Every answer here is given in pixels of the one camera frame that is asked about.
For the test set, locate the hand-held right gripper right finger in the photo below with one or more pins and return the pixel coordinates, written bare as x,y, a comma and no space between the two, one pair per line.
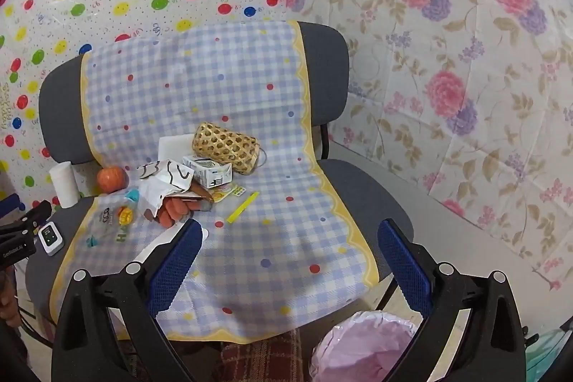
403,265

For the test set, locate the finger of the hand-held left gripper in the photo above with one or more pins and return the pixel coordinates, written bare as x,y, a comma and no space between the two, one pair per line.
38,214
10,203

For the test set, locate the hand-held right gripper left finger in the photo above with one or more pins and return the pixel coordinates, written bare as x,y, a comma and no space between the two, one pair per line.
174,270

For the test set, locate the red paper envelope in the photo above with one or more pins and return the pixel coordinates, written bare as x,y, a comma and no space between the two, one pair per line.
199,192

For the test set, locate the trash bin with pink bag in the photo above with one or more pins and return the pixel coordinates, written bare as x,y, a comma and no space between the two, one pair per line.
358,346

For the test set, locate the white foam block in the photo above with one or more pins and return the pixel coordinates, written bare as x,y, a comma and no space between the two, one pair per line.
172,149

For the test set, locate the woven bamboo basket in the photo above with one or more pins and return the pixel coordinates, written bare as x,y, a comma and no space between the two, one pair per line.
219,142

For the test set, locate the person's left hand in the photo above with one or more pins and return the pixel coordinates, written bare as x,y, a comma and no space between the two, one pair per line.
9,301

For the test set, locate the white device with screen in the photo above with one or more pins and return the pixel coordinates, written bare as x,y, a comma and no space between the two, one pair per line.
50,236

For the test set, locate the white paper roll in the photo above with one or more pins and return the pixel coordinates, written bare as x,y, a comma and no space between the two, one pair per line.
65,185

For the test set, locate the orange snack bag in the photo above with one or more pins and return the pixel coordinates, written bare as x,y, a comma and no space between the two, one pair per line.
172,209

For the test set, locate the clear printed plastic bag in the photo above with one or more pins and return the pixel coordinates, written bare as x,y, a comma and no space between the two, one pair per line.
107,216

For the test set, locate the red apple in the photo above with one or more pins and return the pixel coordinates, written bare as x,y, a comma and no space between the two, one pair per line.
112,179

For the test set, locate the crumpled white paper wrapper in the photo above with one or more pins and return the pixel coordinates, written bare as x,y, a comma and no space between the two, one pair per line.
161,189

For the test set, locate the yellow plastic strip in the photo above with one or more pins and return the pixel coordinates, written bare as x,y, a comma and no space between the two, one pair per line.
241,208

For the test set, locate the yellow snack packet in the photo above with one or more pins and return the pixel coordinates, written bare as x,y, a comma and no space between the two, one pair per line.
226,193

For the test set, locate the white milk carton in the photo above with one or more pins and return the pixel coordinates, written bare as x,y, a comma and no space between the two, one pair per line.
208,171

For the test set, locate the plaid cloth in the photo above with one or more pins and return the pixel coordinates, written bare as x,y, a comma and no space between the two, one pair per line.
264,357

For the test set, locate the teal bag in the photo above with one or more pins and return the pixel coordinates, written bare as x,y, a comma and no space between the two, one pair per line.
544,348

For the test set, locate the checkered dotted cloth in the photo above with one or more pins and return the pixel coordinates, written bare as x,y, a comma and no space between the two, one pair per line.
201,86

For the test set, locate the grey office chair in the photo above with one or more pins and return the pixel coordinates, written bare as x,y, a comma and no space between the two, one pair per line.
333,64

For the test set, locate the floral print plastic sheet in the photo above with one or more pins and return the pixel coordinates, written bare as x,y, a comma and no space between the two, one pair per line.
447,51

